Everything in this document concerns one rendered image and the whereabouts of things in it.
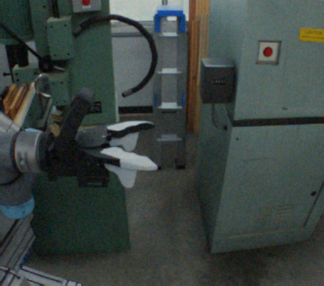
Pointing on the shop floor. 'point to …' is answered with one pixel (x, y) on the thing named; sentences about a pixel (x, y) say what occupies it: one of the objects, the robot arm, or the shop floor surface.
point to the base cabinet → (78, 216)
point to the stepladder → (176, 84)
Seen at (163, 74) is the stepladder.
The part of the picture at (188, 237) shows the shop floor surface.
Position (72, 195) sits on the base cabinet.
